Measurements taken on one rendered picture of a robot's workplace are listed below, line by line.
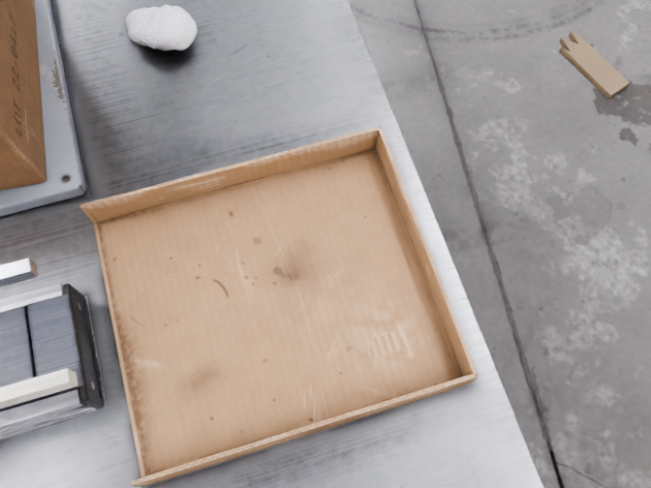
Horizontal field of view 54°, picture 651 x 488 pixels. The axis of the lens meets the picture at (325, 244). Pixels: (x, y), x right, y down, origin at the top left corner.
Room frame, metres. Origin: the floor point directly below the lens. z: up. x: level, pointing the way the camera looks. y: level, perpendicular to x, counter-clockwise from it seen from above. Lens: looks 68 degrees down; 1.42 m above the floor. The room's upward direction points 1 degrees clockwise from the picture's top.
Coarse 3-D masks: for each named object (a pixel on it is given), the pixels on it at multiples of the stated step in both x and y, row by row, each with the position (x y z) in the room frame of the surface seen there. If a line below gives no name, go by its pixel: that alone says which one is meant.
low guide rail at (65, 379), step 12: (60, 372) 0.09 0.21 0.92; (72, 372) 0.09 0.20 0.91; (12, 384) 0.08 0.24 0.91; (24, 384) 0.08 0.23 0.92; (36, 384) 0.08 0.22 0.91; (48, 384) 0.08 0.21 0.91; (60, 384) 0.08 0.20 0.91; (72, 384) 0.08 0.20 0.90; (0, 396) 0.07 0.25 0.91; (12, 396) 0.07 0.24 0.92; (24, 396) 0.07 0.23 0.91; (36, 396) 0.07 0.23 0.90; (0, 408) 0.06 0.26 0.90
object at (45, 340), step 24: (24, 312) 0.15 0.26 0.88; (48, 312) 0.15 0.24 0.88; (72, 312) 0.15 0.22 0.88; (0, 336) 0.12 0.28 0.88; (24, 336) 0.12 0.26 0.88; (48, 336) 0.12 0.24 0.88; (72, 336) 0.12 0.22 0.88; (0, 360) 0.10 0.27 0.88; (24, 360) 0.10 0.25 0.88; (48, 360) 0.10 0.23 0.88; (72, 360) 0.10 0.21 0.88; (0, 384) 0.08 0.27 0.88
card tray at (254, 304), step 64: (192, 192) 0.28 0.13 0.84; (256, 192) 0.29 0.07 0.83; (320, 192) 0.29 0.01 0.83; (384, 192) 0.29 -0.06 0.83; (128, 256) 0.22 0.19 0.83; (192, 256) 0.22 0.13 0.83; (256, 256) 0.22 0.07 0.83; (320, 256) 0.22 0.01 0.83; (384, 256) 0.22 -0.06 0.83; (128, 320) 0.15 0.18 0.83; (192, 320) 0.15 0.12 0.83; (256, 320) 0.15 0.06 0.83; (320, 320) 0.15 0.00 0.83; (384, 320) 0.16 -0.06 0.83; (448, 320) 0.15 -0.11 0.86; (128, 384) 0.09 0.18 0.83; (192, 384) 0.09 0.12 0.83; (256, 384) 0.09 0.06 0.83; (320, 384) 0.09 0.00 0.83; (384, 384) 0.10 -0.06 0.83; (448, 384) 0.09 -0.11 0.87; (192, 448) 0.04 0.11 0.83; (256, 448) 0.04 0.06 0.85
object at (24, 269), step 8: (8, 264) 0.16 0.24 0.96; (16, 264) 0.16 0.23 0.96; (24, 264) 0.16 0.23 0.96; (32, 264) 0.16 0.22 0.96; (0, 272) 0.15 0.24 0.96; (8, 272) 0.15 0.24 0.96; (16, 272) 0.15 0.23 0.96; (24, 272) 0.15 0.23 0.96; (32, 272) 0.16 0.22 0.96; (0, 280) 0.15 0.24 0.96; (8, 280) 0.15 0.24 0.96; (16, 280) 0.15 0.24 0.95; (24, 280) 0.15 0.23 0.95
